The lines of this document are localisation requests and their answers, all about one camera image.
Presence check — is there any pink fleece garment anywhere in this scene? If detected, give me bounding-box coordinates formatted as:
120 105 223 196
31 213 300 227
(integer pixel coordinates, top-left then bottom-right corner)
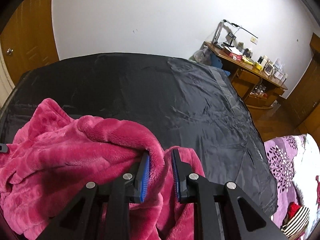
1 99 194 239

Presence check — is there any wooden desk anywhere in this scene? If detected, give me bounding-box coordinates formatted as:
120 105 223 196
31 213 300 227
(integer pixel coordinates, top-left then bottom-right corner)
203 41 287 109

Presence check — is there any brown wooden door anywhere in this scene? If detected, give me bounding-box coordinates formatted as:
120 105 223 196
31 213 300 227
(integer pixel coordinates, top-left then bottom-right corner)
1 0 59 85

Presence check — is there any white plastic bag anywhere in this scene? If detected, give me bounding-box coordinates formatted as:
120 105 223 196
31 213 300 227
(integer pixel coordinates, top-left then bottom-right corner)
193 46 212 65

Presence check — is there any brown wooden wardrobe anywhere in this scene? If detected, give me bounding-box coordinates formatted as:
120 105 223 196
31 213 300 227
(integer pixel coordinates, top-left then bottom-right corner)
285 33 319 127

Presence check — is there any purple floral bedding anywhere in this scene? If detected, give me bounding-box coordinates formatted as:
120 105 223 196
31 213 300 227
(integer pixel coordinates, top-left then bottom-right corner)
264 134 319 239

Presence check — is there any black bed cover sheet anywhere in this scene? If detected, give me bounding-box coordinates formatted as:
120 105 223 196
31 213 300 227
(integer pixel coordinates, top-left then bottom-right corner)
1 53 277 216

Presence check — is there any cream curtain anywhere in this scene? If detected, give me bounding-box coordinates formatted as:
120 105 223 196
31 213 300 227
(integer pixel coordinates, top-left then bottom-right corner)
0 49 15 107

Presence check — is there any striped red cloth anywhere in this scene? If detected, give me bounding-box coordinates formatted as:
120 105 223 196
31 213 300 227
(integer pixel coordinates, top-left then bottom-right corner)
280 202 310 239

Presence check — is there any silver door knob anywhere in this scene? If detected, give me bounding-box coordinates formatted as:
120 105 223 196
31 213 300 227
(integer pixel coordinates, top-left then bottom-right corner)
6 48 14 55

